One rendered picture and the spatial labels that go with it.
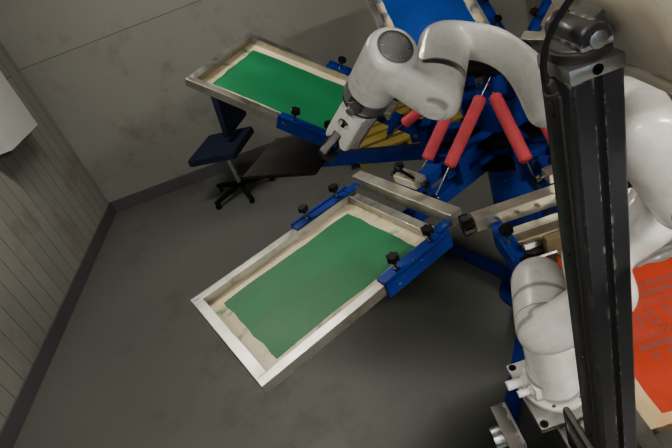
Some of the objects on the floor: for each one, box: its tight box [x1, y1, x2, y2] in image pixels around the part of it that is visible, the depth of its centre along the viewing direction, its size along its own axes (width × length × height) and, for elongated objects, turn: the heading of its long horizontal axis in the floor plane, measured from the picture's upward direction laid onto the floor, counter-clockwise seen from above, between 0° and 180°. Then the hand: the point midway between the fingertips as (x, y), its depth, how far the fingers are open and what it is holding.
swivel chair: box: [188, 96, 275, 210], centre depth 450 cm, size 63×60×108 cm
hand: (341, 138), depth 94 cm, fingers open, 8 cm apart
